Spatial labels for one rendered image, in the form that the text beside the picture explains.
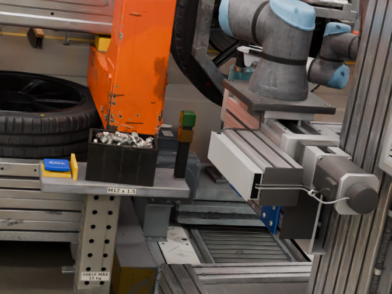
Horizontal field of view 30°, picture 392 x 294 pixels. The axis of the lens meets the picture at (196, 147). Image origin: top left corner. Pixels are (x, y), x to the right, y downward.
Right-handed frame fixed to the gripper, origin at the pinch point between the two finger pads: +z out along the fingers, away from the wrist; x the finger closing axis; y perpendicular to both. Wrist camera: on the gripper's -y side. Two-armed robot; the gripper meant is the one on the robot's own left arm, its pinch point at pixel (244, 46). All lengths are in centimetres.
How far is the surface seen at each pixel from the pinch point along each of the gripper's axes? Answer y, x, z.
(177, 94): 83, 213, 147
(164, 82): 12.0, -25.0, 12.8
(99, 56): 15, -4, 54
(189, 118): 18.4, -32.4, -1.8
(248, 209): 67, 31, 1
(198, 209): 67, 16, 16
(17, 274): 83, -47, 46
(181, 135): 23.6, -33.5, -0.5
